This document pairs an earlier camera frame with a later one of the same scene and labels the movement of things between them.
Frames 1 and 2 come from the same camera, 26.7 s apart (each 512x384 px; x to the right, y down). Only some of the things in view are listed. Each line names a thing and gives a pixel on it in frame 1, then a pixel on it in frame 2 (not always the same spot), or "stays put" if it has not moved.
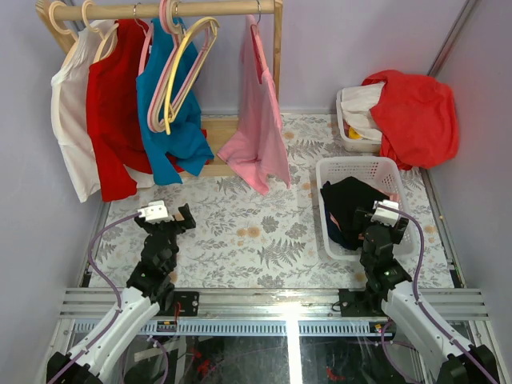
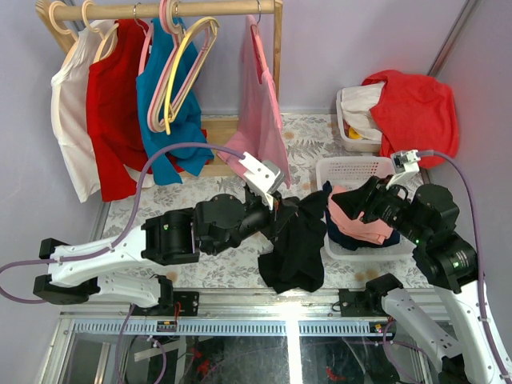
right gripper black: [362, 218] -> [366, 197]
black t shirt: [343, 197] -> [297, 238]
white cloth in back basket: [356, 103] stays put
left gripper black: [189, 222] -> [272, 213]
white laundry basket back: [362, 146] stays put
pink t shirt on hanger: [258, 146] stays put
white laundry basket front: [382, 171] stays put
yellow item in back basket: [353, 134] stays put
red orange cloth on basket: [417, 117] stays put
